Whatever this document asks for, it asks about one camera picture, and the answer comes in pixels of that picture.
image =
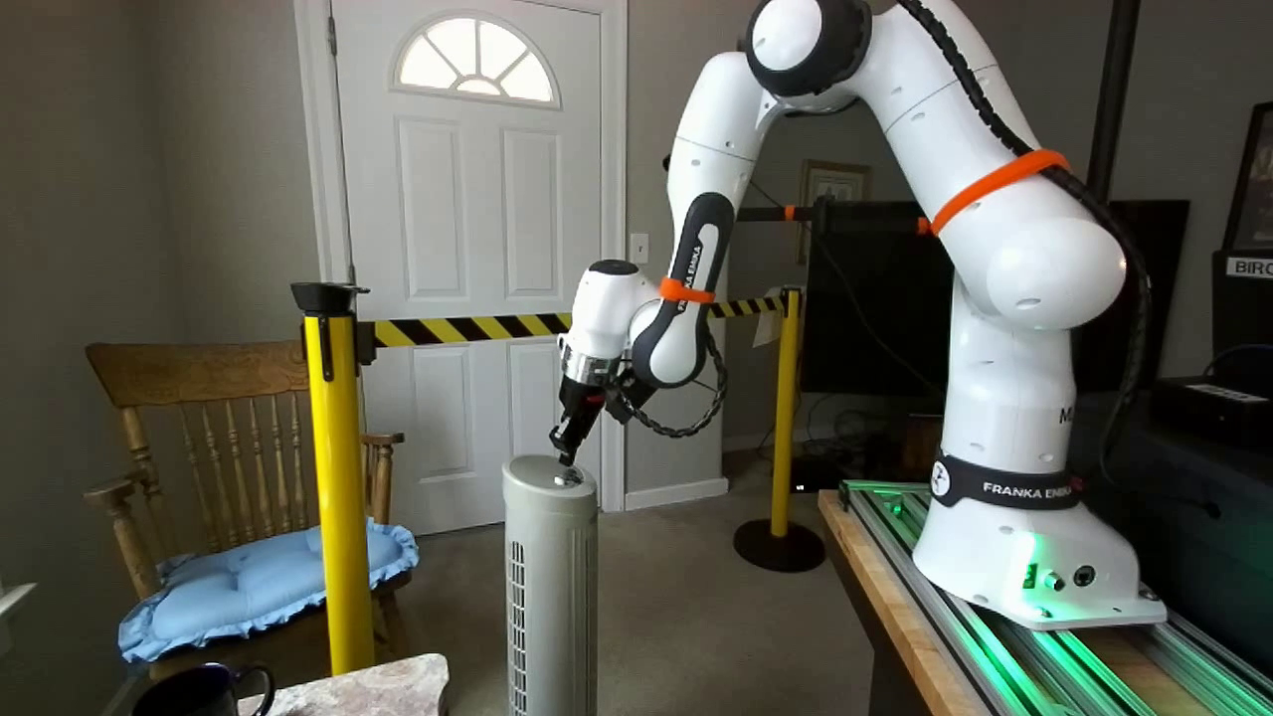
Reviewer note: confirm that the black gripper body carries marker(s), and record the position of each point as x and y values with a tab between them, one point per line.
608	397

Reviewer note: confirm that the grey tower air cooler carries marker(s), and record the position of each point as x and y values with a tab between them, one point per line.
552	598

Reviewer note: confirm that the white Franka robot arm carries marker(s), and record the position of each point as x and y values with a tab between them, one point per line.
1022	398

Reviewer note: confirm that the yellow black barrier tape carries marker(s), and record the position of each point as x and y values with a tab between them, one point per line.
450	326

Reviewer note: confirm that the white paper tag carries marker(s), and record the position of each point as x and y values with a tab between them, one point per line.
764	326

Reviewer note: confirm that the white panel door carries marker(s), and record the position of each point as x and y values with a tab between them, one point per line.
462	202

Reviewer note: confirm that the large black screen panel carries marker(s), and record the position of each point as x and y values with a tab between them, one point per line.
863	304

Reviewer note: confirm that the white stone slab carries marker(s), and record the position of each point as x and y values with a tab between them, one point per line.
359	691

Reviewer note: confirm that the light blue seat cushion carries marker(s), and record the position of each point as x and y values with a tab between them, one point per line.
253	582

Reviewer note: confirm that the wooden rocking chair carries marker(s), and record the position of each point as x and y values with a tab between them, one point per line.
221	440

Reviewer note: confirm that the black mug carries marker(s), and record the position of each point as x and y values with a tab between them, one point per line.
194	694

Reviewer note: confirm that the black vertical pole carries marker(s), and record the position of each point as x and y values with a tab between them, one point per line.
1116	93

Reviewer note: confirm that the black equipment cabinet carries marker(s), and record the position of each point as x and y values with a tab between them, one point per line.
1197	529

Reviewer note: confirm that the black box with white label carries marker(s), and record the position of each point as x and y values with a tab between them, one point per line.
1246	304

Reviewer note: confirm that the white wall light switch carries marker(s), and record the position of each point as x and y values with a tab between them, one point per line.
637	248

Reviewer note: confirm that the yellow stanchion post round base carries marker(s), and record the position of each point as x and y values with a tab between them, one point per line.
786	422

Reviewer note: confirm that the yellow stanchion post black cap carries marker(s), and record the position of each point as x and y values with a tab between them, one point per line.
340	501

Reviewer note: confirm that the small framed wall picture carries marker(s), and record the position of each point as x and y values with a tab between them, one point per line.
839	179

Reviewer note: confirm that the aluminium rail with green light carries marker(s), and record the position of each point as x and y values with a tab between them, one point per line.
1007	663

